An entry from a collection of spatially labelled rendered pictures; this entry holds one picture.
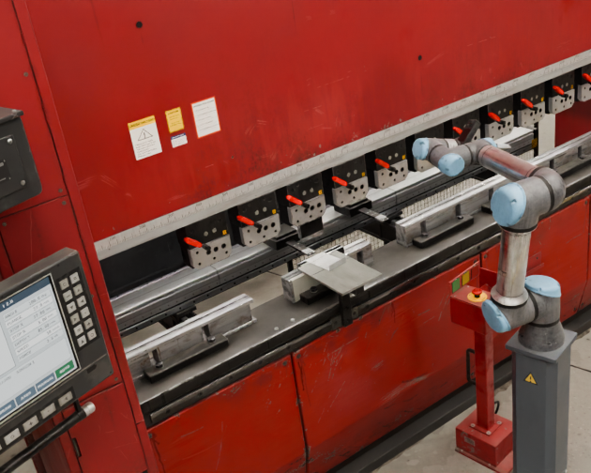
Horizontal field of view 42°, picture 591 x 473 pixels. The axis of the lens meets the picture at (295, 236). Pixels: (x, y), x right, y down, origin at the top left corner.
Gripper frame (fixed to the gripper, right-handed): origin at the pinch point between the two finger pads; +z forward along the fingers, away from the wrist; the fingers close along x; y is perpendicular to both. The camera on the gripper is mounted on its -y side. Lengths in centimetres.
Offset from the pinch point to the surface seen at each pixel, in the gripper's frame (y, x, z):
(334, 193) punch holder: 19, -24, -54
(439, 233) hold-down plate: 35.9, -30.9, 0.0
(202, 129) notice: -2, -10, -110
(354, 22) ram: -40, -11, -55
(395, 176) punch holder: 13.0, -26.0, -25.9
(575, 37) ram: -47, -30, 67
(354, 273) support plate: 47, -12, -51
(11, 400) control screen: 60, 41, -173
